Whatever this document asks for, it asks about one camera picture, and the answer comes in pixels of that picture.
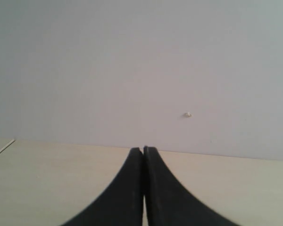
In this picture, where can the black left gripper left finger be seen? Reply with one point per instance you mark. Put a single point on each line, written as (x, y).
(121, 203)

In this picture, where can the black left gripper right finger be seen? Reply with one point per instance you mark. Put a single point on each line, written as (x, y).
(168, 202)

